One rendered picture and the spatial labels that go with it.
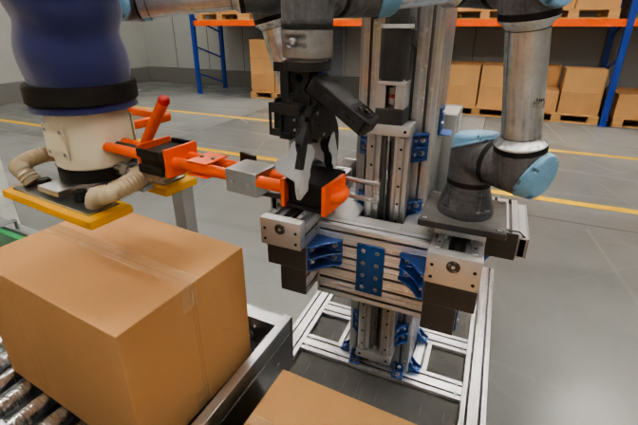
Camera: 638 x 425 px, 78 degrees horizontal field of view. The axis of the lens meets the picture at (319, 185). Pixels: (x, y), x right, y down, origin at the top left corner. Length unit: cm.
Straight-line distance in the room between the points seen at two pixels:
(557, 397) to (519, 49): 168
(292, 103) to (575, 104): 741
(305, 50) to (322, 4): 6
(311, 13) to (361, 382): 147
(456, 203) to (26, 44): 103
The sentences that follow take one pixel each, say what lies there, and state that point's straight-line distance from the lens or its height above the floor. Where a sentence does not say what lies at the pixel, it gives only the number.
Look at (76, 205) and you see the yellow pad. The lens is 99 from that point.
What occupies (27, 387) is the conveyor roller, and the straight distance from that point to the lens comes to 156.
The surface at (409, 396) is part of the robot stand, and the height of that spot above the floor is 21.
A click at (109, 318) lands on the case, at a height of 95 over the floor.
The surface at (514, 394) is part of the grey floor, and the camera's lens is 218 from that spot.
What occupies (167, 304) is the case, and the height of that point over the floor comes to 94.
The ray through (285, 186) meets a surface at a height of 129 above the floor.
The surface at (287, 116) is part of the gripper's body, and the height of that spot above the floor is 140.
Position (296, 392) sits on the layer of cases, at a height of 54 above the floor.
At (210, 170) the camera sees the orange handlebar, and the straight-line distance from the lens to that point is 76.
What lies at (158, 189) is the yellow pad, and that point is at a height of 116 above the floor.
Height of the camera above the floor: 153
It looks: 22 degrees down
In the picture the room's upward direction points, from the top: straight up
